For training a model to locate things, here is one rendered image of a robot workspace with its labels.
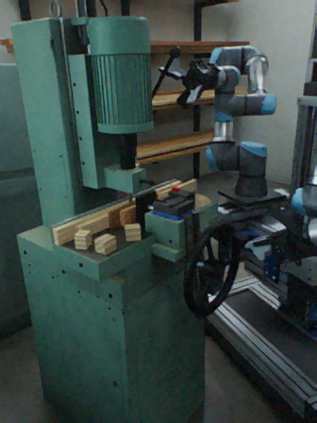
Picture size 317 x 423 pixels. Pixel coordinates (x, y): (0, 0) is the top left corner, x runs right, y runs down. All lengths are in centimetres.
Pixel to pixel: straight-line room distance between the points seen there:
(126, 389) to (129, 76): 97
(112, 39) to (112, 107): 18
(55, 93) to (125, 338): 80
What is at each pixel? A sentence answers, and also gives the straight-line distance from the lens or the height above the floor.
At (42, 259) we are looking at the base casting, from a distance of 142.
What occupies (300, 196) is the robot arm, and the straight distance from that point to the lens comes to 112.
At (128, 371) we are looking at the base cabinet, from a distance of 130.
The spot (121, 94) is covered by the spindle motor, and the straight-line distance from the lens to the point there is 113.
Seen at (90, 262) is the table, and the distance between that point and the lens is 104.
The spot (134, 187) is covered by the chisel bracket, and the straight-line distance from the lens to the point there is 121.
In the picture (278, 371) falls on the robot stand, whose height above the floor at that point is 23.
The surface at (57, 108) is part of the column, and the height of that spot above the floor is 127.
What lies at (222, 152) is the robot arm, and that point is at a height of 102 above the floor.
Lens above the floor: 138
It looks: 21 degrees down
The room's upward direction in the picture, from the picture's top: 2 degrees counter-clockwise
